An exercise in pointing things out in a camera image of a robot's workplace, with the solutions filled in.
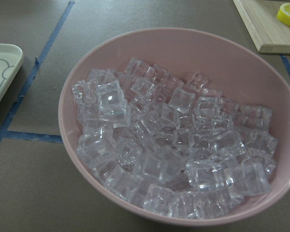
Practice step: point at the pile of clear ice cubes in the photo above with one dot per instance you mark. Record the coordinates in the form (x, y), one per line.
(173, 148)

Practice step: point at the pink bowl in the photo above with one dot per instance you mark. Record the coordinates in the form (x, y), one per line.
(240, 73)

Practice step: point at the wooden cutting board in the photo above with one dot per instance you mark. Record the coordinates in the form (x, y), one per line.
(267, 32)

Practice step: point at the lemon half slice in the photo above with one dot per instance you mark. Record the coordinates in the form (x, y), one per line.
(283, 14)

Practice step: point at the cream bear tray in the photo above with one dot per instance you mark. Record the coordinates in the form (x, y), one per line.
(11, 59)

